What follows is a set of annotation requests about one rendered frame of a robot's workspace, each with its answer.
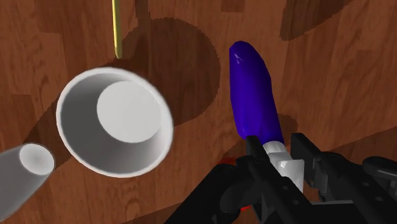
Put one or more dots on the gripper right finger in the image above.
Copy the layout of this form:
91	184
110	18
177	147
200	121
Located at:
341	176

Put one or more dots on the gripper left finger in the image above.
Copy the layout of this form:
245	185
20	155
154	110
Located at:
263	186

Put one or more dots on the white cup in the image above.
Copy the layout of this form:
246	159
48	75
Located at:
118	124

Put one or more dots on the thin yellow stick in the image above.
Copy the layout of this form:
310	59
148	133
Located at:
117	28

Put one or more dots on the grey cylinder cup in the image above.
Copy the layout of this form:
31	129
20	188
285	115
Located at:
21	173

